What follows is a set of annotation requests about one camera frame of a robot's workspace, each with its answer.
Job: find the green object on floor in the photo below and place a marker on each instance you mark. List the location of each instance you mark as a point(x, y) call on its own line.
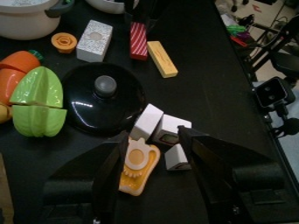
point(235, 29)

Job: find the small white rice block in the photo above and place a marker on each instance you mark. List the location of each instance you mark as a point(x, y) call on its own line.
point(175, 157)

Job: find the yellow orange toy sushi topping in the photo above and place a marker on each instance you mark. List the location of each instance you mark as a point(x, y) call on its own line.
point(138, 166)

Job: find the white toy cooking pot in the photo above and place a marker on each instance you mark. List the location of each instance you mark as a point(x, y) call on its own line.
point(23, 23)

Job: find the small orange round toy piece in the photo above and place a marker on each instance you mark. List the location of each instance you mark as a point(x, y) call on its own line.
point(64, 42)

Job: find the brown wooden board edge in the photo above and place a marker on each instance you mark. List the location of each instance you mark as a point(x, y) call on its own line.
point(6, 192)

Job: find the red white striped block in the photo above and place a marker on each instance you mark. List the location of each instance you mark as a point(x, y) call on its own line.
point(138, 40)

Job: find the black webcam on mount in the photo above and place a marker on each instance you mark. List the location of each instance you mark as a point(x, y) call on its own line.
point(273, 92)

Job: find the long white rice block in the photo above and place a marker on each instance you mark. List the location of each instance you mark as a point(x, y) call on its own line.
point(147, 121)

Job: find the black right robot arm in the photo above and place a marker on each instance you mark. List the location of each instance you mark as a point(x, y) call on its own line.
point(144, 10)

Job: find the black chair frame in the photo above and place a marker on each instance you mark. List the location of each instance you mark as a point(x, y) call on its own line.
point(281, 55)

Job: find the green toy vegetable half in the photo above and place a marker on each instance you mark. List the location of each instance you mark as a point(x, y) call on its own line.
point(39, 121)
point(39, 87)

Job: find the orange toy carrot green top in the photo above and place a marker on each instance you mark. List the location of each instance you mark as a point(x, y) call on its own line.
point(19, 60)

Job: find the yellow wooden block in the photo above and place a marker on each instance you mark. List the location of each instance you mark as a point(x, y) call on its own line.
point(163, 59)

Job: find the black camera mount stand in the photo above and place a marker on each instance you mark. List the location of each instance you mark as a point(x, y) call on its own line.
point(286, 122)

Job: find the yellow toy food piece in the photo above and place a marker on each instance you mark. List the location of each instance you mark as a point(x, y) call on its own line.
point(4, 113)

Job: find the white bowl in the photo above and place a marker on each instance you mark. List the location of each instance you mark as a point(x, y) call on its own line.
point(108, 6)

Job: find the red object on floor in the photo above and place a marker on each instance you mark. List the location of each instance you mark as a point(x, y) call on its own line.
point(238, 40)

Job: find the orange toy vegetable piece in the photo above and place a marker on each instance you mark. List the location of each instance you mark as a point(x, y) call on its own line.
point(10, 84)

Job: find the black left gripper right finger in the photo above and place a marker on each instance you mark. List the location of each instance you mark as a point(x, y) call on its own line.
point(218, 175)

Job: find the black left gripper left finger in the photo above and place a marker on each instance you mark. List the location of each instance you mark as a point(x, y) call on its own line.
point(104, 175)

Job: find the white speckled rice block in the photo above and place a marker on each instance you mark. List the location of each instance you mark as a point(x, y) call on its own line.
point(94, 40)

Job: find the white block with dark face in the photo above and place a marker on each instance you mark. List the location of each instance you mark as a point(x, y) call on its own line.
point(171, 128)

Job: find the black pot lid grey knob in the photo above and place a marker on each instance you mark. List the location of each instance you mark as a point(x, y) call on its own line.
point(103, 99)

